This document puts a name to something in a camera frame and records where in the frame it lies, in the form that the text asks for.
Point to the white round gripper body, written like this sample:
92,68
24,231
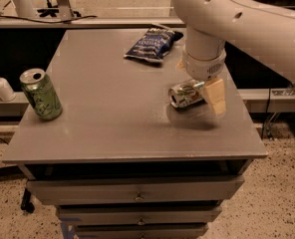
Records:
202,66

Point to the middle grey drawer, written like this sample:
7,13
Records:
139,214

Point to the green soda can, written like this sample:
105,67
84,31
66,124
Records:
41,94

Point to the grey drawer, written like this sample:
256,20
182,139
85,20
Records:
135,190
155,231
139,214

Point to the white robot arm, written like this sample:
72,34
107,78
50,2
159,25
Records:
264,32

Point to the top grey drawer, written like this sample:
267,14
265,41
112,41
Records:
135,190

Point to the blue chip bag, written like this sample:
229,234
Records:
154,44

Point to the grey drawer cabinet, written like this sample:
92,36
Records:
117,122

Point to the black caster wheel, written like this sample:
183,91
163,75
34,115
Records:
26,204

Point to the white pump bottle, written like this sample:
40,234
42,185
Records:
6,92

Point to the white green 7up can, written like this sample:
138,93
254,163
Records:
186,93

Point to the bottom grey drawer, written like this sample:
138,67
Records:
155,231

